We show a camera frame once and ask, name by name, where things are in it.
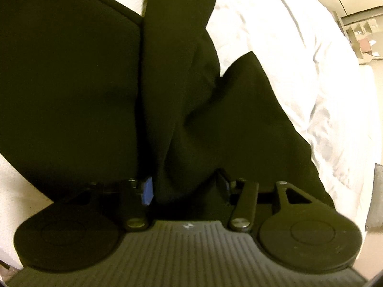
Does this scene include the wooden shelf unit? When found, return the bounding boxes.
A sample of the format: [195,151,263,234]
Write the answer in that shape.
[332,6,382,65]

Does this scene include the black garment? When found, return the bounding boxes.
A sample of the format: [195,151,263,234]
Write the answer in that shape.
[1,0,334,218]

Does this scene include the white duvet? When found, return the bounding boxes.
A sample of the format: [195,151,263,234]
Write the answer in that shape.
[1,0,367,267]

